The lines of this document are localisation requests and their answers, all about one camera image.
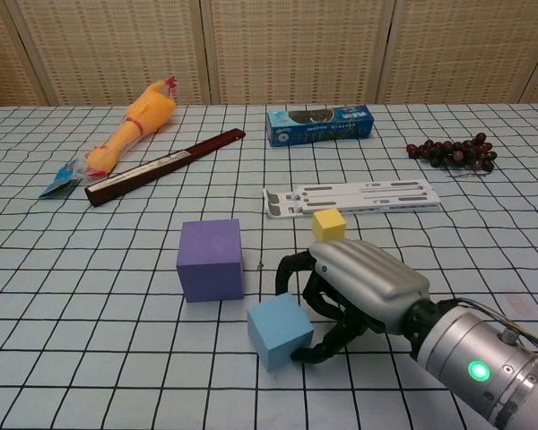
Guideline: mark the bamboo folding screen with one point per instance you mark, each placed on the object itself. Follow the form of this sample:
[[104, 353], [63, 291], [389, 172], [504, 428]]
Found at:
[[296, 45]]

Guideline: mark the large purple foam cube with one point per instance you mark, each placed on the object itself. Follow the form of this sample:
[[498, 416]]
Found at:
[[208, 269]]

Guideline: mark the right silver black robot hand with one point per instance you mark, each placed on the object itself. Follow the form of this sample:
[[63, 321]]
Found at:
[[367, 277]]

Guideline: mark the dark red grape bunch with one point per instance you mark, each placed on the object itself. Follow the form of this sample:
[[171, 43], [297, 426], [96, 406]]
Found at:
[[457, 154]]

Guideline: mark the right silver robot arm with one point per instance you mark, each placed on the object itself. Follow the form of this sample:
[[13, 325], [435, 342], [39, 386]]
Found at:
[[466, 354]]

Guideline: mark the blue cookie box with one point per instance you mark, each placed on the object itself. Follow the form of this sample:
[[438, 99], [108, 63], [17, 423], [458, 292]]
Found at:
[[318, 130]]

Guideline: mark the dark red folded fan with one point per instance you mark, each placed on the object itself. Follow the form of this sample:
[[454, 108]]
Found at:
[[161, 163]]

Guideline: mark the white folding laptop stand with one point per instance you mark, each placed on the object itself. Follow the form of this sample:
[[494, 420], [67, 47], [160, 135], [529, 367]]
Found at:
[[385, 197]]

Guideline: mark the blue checkered tablecloth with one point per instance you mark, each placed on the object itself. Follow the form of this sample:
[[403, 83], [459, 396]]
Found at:
[[116, 358]]

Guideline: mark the medium light blue foam cube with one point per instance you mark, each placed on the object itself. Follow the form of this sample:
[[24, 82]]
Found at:
[[273, 331]]

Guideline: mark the yellow rubber chicken toy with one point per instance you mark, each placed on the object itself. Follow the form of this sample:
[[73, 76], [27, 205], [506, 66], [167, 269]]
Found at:
[[148, 112]]

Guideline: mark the small yellow foam cube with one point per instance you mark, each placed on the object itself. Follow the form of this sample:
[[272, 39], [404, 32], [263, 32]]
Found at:
[[328, 226]]

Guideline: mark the blue white small packet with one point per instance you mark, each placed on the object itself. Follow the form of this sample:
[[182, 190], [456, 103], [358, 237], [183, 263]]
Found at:
[[60, 181]]

